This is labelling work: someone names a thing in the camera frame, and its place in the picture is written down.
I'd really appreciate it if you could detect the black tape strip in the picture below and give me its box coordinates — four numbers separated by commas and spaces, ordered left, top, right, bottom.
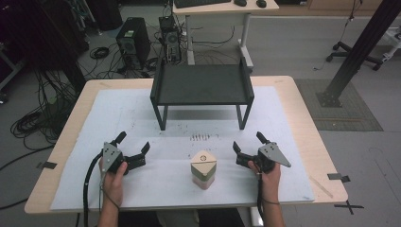
36, 161, 59, 170
326, 172, 352, 183

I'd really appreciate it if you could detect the black floor cable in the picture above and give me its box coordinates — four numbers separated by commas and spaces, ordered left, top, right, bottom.
0, 143, 56, 171
0, 198, 29, 211

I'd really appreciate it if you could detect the black metal post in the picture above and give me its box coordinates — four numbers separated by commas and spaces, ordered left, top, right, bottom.
316, 0, 401, 108

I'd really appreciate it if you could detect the black metal rack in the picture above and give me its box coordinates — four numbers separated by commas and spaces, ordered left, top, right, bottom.
149, 56, 255, 131

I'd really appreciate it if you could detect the triangular box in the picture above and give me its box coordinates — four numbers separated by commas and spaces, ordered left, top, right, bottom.
190, 149, 218, 191

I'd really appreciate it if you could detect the small black computer tower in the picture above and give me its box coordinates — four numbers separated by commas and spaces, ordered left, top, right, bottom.
158, 15, 183, 64

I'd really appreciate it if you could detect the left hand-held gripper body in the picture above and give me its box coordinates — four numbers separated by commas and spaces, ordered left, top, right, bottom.
101, 141, 148, 176

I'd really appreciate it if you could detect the black keyboard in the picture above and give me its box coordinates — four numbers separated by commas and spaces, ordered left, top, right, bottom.
173, 0, 232, 9

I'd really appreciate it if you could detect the white equipment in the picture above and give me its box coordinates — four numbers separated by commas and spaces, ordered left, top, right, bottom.
381, 26, 401, 62

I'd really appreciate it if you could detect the left hand-held gripper black cable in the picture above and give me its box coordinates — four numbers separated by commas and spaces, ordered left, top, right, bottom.
82, 150, 105, 227

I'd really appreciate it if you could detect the white table leg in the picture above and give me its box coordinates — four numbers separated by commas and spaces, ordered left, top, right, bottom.
249, 206, 264, 227

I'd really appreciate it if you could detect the person's right hand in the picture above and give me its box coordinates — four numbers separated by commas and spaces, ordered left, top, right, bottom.
247, 160, 282, 204

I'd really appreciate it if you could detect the right hand-held gripper black cable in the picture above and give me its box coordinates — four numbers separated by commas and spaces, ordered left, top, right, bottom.
256, 171, 265, 222

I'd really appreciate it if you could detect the grey floor mat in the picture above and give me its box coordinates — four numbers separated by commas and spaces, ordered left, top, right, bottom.
294, 79, 384, 132

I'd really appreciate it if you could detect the coiled black cable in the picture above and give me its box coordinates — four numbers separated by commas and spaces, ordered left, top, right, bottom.
89, 46, 110, 60

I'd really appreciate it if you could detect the white desk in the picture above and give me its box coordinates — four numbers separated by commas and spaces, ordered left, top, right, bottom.
172, 0, 280, 74

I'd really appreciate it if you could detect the black wheeled stand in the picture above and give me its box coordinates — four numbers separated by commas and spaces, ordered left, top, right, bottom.
325, 0, 384, 72

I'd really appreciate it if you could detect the white table sheet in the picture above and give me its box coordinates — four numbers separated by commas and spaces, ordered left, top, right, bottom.
49, 86, 316, 212

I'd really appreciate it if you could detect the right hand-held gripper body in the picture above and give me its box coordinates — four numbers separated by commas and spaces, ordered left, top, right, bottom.
235, 141, 292, 174

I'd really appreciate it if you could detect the person's left hand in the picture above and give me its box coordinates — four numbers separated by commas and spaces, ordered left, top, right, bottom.
97, 157, 129, 207

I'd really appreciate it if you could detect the large black computer tower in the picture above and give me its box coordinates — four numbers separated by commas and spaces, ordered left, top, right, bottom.
115, 17, 151, 71

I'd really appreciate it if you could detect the hand-held gripper black cable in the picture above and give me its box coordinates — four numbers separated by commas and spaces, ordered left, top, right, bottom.
82, 150, 105, 227
256, 171, 265, 222

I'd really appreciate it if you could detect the tangle of black cables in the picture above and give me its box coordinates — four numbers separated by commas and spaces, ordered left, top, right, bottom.
9, 69, 79, 149

